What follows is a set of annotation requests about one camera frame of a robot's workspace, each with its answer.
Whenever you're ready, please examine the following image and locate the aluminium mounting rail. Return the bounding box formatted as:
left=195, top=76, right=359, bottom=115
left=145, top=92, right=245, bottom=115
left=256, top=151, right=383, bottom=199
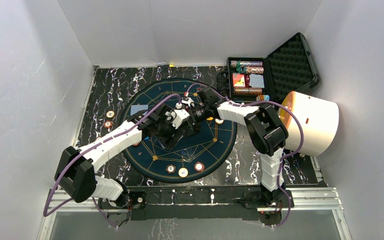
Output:
left=38, top=186, right=351, bottom=240

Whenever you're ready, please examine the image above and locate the poker chip row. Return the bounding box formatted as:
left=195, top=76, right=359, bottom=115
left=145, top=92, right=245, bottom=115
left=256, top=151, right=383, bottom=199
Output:
left=236, top=66, right=264, bottom=75
left=230, top=60, right=263, bottom=68
left=233, top=87, right=263, bottom=96

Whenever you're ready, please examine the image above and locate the black foam-lined carrying case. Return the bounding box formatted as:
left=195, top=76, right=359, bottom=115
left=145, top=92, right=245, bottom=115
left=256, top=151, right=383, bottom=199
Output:
left=217, top=32, right=321, bottom=104

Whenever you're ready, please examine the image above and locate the blue card deck in case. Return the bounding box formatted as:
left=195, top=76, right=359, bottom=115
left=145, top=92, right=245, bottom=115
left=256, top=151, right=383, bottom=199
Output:
left=249, top=74, right=265, bottom=89

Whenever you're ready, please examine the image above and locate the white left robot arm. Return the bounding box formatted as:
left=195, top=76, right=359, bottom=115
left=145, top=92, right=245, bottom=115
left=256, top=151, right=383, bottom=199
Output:
left=55, top=104, right=196, bottom=208

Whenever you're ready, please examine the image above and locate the white cylindrical drum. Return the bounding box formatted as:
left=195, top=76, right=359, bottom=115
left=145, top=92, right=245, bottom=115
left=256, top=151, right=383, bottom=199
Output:
left=282, top=91, right=340, bottom=157

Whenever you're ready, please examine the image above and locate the round blue poker mat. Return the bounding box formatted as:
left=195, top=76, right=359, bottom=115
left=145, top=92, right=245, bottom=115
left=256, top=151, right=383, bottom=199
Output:
left=120, top=78, right=238, bottom=184

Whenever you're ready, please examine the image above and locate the clear plastic dealer button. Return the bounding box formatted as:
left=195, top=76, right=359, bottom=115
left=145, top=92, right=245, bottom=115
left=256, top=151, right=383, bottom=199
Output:
left=181, top=148, right=196, bottom=163

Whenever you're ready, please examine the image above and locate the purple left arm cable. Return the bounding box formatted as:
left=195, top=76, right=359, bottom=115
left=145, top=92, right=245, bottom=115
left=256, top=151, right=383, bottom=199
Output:
left=42, top=93, right=183, bottom=229

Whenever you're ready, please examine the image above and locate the red chip off mat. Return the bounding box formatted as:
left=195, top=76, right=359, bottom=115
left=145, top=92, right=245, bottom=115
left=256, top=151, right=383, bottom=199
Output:
left=103, top=120, right=114, bottom=129

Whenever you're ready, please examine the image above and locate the top poker chip row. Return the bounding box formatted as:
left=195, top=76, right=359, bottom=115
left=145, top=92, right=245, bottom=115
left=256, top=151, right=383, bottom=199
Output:
left=230, top=60, right=263, bottom=68

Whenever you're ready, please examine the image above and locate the cream chip off mat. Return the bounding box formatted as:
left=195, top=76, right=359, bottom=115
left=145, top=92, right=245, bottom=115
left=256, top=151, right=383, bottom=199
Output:
left=105, top=110, right=115, bottom=119

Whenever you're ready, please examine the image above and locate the short poker chip stack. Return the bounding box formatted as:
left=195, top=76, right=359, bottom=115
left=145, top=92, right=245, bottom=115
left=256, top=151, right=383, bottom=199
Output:
left=255, top=94, right=270, bottom=102

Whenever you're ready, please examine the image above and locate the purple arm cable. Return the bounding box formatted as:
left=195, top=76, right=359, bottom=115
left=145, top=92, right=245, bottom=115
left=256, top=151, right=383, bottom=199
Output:
left=184, top=82, right=306, bottom=229
left=42, top=93, right=183, bottom=229

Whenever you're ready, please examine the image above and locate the red card deck box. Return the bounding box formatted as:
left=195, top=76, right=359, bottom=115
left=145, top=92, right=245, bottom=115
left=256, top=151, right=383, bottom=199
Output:
left=232, top=73, right=246, bottom=87

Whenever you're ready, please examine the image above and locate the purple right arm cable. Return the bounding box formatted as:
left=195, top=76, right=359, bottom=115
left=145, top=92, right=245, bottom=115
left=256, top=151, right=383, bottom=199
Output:
left=184, top=82, right=306, bottom=229

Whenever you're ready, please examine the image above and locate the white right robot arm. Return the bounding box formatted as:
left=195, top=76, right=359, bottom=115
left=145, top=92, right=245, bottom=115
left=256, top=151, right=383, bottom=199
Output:
left=175, top=87, right=289, bottom=207

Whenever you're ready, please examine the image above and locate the red chip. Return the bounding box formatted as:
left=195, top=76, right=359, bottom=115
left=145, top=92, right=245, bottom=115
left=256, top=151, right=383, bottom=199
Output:
left=194, top=161, right=205, bottom=172

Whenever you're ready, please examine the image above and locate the cream chip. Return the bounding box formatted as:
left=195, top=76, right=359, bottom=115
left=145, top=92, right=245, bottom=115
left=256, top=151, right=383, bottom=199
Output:
left=214, top=118, right=224, bottom=125
left=177, top=167, right=189, bottom=178

